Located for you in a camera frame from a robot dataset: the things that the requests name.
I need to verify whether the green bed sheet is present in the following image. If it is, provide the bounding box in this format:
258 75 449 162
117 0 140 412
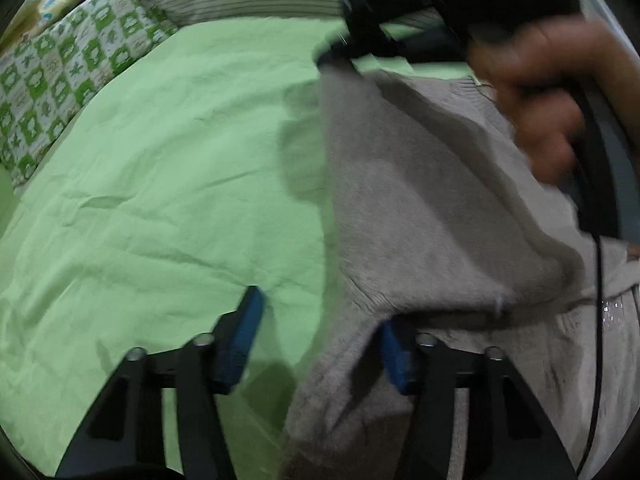
0 15 466 478

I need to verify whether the person's right hand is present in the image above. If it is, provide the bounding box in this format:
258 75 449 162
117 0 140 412
465 12 640 186

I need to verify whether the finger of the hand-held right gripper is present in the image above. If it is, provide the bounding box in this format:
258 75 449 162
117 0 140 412
316 0 441 70

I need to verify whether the black cable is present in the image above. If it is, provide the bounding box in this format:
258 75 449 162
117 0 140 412
574 77 606 473

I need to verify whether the grey knit sweater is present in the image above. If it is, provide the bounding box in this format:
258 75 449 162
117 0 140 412
277 65 640 480

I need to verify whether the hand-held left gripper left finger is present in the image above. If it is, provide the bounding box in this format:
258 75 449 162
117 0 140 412
55 285 266 480

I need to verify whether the green patterned pillow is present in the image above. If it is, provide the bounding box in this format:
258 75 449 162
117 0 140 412
0 0 178 188

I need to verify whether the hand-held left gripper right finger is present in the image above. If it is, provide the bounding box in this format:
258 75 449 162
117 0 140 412
380 320 576 480

